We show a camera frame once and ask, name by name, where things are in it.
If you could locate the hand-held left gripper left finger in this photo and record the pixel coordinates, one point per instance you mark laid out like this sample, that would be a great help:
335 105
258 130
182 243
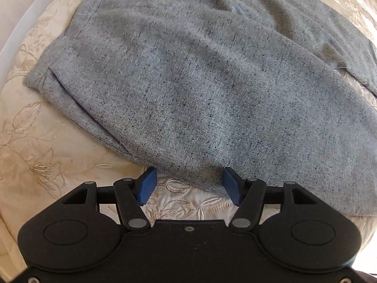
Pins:
147 186

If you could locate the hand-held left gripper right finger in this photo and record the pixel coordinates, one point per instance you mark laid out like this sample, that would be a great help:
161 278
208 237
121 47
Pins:
231 186

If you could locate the grey speckled pants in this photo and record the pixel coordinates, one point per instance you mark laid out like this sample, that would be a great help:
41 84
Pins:
188 88

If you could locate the cream embroidered bedspread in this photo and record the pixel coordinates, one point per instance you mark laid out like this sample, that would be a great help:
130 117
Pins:
47 150

